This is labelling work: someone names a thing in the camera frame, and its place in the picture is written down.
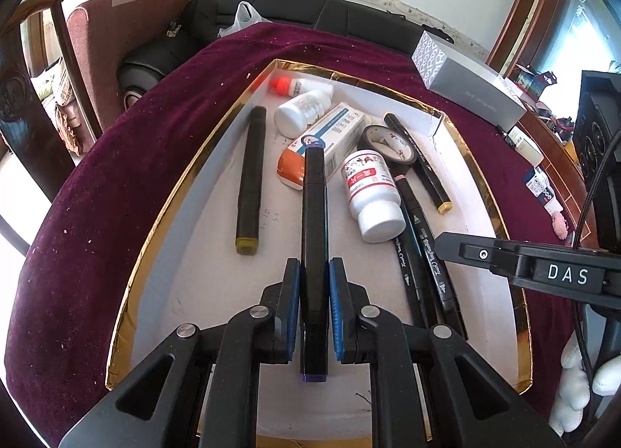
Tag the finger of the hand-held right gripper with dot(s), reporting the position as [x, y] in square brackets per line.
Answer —
[465, 254]

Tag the person's right hand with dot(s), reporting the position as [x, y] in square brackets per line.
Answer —
[575, 380]

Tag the wooden counter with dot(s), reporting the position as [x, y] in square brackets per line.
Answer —
[550, 142]

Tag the black marker olive ends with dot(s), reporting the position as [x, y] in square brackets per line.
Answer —
[251, 176]

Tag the dark blue medicine box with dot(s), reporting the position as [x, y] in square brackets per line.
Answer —
[538, 186]

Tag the white bottle red cap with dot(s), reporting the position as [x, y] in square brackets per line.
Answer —
[310, 87]

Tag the black tape roll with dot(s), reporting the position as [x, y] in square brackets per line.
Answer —
[365, 140]

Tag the pink fluffy ball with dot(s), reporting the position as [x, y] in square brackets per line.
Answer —
[560, 226]

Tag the black marker white print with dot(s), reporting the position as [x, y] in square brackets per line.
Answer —
[412, 273]
[427, 239]

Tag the long grey box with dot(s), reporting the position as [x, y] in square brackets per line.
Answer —
[475, 89]

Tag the dark wooden chair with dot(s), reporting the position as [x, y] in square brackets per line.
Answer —
[29, 113]

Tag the white tray gold edge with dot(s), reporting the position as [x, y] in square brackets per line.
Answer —
[203, 244]

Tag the black marker beige end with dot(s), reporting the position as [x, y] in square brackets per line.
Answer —
[427, 171]

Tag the white pill bottle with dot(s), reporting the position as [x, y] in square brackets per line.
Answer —
[303, 111]

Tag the white bottle red print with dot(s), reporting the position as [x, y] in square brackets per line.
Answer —
[371, 196]

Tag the black marker purple end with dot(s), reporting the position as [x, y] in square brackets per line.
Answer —
[314, 215]

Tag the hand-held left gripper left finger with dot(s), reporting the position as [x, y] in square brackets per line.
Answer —
[292, 322]

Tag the black sofa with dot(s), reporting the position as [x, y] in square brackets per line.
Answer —
[301, 11]

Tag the white medicine box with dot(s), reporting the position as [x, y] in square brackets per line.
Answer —
[553, 206]

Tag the white plastic bag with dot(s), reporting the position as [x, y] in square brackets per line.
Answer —
[242, 19]

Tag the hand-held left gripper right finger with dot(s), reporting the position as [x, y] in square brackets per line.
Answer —
[335, 322]

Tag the wooden door frame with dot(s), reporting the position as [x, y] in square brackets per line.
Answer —
[529, 2]

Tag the white cardboard box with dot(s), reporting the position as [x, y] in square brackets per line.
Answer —
[526, 147]

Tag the maroon velvet tablecloth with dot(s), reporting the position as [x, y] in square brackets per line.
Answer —
[97, 234]

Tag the red-brown armchair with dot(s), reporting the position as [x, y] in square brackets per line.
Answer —
[111, 50]

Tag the white blue ointment carton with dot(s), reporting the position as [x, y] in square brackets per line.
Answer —
[330, 133]

